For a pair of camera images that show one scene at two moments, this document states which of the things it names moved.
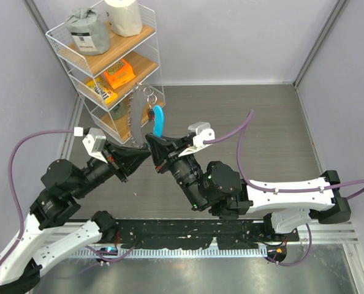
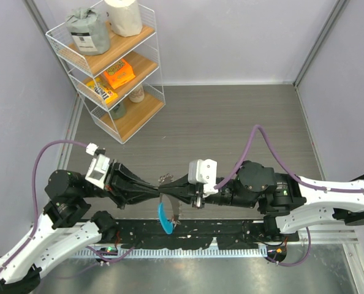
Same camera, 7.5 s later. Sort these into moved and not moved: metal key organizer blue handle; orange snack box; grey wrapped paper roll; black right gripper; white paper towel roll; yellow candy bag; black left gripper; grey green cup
Moved: metal key organizer blue handle; black left gripper; black right gripper
Not moved: white paper towel roll; yellow candy bag; grey green cup; grey wrapped paper roll; orange snack box
